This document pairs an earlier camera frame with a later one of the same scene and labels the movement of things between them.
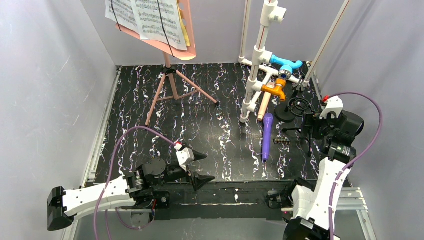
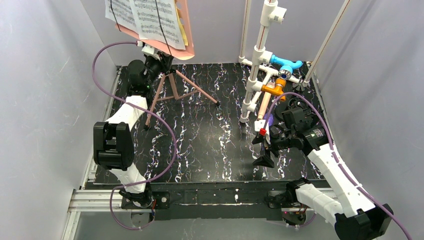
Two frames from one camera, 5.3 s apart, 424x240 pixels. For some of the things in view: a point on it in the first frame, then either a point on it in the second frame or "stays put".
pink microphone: x=265 y=102 stays put
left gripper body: x=189 y=170 to x=163 y=60
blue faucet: x=287 y=66 stays put
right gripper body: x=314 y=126 to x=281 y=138
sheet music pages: x=160 y=21 stays put
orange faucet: x=280 y=83 stays put
